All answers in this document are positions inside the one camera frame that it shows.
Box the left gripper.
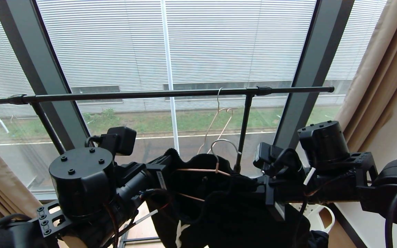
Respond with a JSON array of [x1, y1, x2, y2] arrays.
[[116, 155, 173, 211]]

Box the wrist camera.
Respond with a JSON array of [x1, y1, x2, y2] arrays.
[[85, 126, 137, 166], [253, 142, 301, 177]]

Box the white laundry basket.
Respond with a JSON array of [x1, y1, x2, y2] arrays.
[[290, 203, 336, 238]]

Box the window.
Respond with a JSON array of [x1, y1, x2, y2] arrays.
[[0, 0, 388, 200]]

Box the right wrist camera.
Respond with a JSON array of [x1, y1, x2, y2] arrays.
[[253, 142, 301, 177]]

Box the black shorts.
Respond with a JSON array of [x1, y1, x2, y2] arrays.
[[147, 148, 311, 248]]

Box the pink clothes hanger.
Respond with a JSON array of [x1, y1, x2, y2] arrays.
[[197, 88, 234, 155], [176, 139, 242, 203]]

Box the black garment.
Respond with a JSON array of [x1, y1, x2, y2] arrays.
[[307, 230, 329, 248]]

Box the black clothes rack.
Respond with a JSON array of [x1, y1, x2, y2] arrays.
[[0, 86, 334, 248]]

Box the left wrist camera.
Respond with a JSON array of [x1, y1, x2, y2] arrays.
[[85, 126, 137, 166]]

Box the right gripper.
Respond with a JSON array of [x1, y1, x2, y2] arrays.
[[264, 172, 362, 221]]

